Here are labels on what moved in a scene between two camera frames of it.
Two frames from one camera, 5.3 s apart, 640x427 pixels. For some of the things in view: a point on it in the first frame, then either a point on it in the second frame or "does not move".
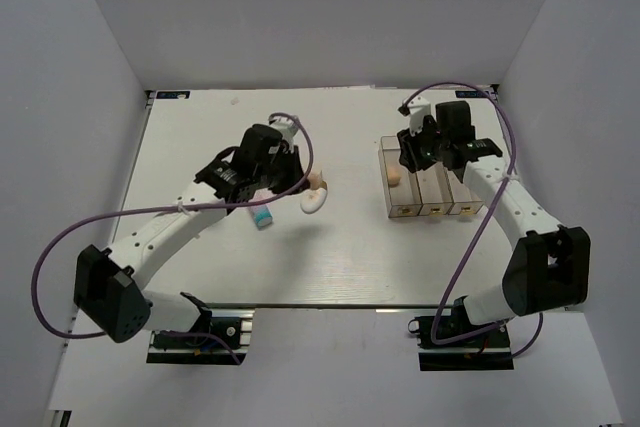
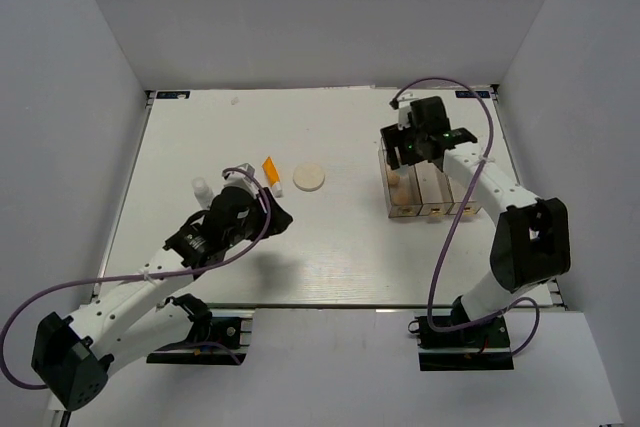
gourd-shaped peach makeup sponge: [394, 177] does not move
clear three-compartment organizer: [431, 190] does not move
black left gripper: [293, 158] -> [279, 220]
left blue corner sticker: [172, 94] does not move
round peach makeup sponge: [314, 180] -> [400, 198]
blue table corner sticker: [469, 94] does not move
